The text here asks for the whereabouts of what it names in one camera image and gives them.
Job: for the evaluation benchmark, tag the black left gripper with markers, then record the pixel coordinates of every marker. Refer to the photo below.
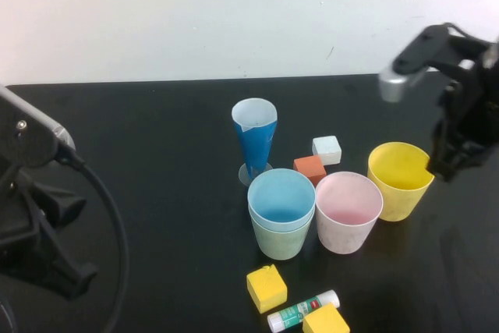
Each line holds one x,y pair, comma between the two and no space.
19,224

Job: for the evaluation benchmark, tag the white glue stick green label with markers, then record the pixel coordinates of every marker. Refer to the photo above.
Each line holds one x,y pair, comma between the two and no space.
290,313

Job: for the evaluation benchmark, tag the white cube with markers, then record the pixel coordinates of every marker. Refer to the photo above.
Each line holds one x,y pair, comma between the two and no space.
327,149

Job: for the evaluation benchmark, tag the green plastic cup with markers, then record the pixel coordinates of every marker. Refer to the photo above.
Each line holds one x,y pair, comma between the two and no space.
280,245

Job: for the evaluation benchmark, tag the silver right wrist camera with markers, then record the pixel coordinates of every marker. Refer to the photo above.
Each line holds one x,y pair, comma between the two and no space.
397,85

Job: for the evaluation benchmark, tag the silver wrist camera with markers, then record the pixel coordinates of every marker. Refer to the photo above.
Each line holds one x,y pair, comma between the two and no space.
397,85
27,134

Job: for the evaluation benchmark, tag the yellow plastic cup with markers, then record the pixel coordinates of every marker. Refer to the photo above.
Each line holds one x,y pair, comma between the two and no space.
397,204

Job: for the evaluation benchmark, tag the pink plastic cup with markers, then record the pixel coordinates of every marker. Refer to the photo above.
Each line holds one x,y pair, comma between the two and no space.
343,237

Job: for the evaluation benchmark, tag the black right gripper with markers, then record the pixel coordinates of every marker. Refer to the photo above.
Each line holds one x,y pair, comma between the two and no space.
473,114

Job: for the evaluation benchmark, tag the orange cube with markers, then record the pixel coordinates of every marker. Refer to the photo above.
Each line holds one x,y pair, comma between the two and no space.
310,169

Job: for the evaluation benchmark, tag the yellow cube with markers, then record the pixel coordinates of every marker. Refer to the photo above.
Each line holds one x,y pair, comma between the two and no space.
267,286
325,321

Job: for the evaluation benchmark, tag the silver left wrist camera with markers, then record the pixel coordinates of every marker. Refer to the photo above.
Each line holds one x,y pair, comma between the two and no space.
27,134

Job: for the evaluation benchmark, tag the blue cone glass clear base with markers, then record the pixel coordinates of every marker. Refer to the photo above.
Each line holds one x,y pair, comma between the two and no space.
253,146

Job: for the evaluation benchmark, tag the light blue plastic cup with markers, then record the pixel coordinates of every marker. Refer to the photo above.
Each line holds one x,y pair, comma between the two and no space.
280,196

